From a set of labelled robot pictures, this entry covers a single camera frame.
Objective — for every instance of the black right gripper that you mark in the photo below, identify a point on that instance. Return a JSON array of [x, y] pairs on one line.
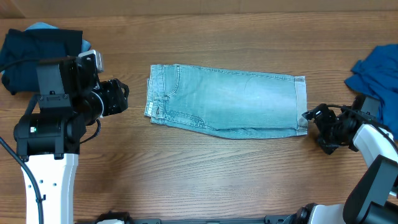
[[325, 125]]

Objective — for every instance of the crumpled blue t-shirt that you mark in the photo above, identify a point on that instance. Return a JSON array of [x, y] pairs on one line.
[[376, 76]]

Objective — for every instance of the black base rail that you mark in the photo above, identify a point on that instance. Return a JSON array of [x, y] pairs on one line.
[[124, 217]]

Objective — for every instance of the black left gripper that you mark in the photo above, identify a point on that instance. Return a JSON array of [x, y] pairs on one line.
[[115, 97]]

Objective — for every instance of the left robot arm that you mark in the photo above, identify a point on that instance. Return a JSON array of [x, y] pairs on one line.
[[50, 133]]

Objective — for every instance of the brown cardboard wall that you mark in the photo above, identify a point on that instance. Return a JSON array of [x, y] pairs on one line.
[[88, 8]]

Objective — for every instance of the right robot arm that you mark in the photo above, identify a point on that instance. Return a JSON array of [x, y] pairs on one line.
[[368, 202]]

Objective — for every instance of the folded light blue garment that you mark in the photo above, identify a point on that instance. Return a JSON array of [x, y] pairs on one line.
[[85, 43]]

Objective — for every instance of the folded dark navy garment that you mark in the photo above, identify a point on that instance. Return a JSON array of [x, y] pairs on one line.
[[21, 83]]

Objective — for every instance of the light blue denim shorts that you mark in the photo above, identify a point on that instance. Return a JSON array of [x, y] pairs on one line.
[[230, 104]]

